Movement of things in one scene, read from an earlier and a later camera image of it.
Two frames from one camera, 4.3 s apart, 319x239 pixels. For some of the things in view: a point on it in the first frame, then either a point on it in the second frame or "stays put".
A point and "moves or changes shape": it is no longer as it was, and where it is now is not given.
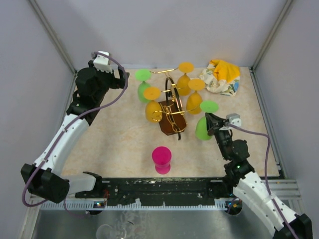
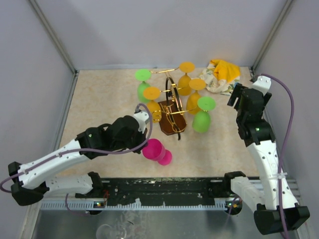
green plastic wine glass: (142, 74) stays put
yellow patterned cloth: (222, 76) stays put
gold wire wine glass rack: (171, 115) stays put
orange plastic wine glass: (183, 81) stays put
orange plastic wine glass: (153, 109) stays put
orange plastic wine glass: (194, 99) stays put
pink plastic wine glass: (161, 156) moves or changes shape
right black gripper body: (223, 137) → (237, 93)
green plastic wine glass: (208, 106) moves or changes shape
